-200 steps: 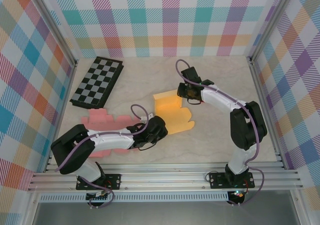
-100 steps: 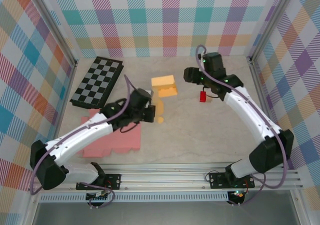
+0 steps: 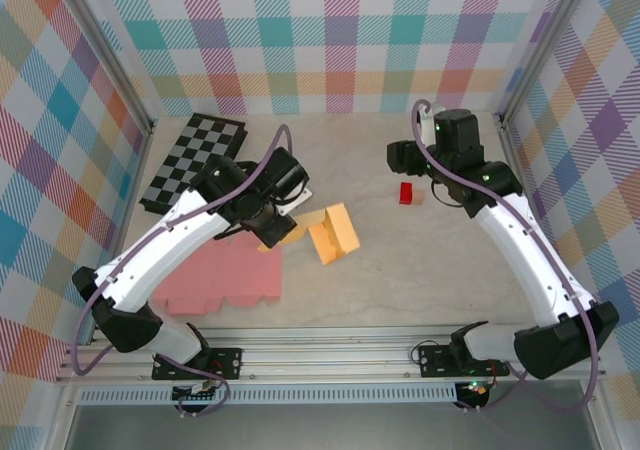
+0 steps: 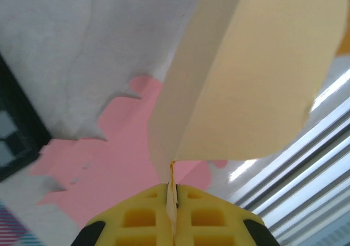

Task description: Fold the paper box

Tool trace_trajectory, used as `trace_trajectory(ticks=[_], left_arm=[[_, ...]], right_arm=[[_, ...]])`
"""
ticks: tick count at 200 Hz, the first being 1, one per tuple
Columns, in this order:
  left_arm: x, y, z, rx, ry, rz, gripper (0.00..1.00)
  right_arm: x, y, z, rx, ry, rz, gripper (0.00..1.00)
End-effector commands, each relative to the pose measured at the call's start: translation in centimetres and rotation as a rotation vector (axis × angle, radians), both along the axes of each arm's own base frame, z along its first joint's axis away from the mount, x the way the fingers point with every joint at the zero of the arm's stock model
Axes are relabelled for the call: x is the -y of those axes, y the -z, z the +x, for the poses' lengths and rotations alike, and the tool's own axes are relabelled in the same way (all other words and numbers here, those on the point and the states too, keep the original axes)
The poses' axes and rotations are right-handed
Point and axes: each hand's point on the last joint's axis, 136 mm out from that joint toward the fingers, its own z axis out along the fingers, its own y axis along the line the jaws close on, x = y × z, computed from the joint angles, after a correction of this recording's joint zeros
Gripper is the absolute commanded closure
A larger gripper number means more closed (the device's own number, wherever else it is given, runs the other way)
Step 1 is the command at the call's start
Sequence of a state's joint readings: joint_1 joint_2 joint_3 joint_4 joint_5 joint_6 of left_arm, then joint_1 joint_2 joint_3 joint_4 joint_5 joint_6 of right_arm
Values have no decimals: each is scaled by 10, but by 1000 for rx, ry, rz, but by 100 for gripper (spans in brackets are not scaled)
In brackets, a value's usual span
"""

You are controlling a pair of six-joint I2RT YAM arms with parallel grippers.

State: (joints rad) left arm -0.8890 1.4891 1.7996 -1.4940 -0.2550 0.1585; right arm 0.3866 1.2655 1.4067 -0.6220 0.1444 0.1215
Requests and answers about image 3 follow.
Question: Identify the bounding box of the orange paper box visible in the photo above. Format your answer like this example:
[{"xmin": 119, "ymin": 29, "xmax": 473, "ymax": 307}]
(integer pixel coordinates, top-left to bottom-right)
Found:
[{"xmin": 257, "ymin": 202, "xmax": 361, "ymax": 267}]

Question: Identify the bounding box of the pink paper box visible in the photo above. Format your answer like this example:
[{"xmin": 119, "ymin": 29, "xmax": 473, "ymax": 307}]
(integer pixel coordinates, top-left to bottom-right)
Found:
[{"xmin": 152, "ymin": 232, "xmax": 284, "ymax": 317}]

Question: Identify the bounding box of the black grey chessboard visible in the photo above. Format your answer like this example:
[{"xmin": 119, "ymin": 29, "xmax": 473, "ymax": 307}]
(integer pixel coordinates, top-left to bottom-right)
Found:
[{"xmin": 138, "ymin": 113, "xmax": 250, "ymax": 216}]

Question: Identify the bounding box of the grey metal panel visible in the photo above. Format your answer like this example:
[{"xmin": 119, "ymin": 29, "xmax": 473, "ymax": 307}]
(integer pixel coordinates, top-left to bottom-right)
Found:
[{"xmin": 64, "ymin": 403, "xmax": 601, "ymax": 450}]

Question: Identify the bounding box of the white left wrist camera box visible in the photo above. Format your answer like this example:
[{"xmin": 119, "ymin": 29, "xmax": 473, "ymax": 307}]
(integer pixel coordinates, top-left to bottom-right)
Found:
[{"xmin": 284, "ymin": 184, "xmax": 315, "ymax": 217}]

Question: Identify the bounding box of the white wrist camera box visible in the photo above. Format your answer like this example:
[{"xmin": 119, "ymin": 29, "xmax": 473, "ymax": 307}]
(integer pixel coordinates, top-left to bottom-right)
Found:
[
  {"xmin": 284, "ymin": 184, "xmax": 315, "ymax": 217},
  {"xmin": 417, "ymin": 101, "xmax": 447, "ymax": 141}
]

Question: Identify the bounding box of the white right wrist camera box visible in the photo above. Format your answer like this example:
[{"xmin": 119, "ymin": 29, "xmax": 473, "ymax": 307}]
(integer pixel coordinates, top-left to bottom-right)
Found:
[{"xmin": 417, "ymin": 101, "xmax": 447, "ymax": 141}]

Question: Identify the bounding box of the aluminium side rail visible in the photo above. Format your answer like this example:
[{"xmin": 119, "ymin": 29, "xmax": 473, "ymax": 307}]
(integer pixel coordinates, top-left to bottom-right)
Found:
[
  {"xmin": 494, "ymin": 112, "xmax": 576, "ymax": 341},
  {"xmin": 88, "ymin": 119, "xmax": 157, "ymax": 346}
]

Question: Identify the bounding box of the aluminium frame post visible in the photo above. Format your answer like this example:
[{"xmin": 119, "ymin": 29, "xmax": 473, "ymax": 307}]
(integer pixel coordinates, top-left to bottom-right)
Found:
[
  {"xmin": 52, "ymin": 0, "xmax": 157, "ymax": 134},
  {"xmin": 492, "ymin": 0, "xmax": 601, "ymax": 127}
]

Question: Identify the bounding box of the aluminium mounting rail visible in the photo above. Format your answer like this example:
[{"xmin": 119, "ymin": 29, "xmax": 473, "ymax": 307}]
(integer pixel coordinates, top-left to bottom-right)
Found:
[{"xmin": 54, "ymin": 323, "xmax": 609, "ymax": 386}]

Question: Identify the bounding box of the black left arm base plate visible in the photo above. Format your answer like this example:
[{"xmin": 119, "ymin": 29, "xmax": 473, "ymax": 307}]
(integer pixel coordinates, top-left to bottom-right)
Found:
[{"xmin": 151, "ymin": 347, "xmax": 245, "ymax": 382}]

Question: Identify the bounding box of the slotted white cable duct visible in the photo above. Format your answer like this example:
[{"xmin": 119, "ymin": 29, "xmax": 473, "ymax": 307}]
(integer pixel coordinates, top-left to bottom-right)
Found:
[{"xmin": 78, "ymin": 387, "xmax": 460, "ymax": 406}]

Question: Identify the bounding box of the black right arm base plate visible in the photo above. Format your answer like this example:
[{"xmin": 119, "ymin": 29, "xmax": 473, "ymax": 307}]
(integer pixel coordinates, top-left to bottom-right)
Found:
[{"xmin": 417, "ymin": 344, "xmax": 511, "ymax": 379}]

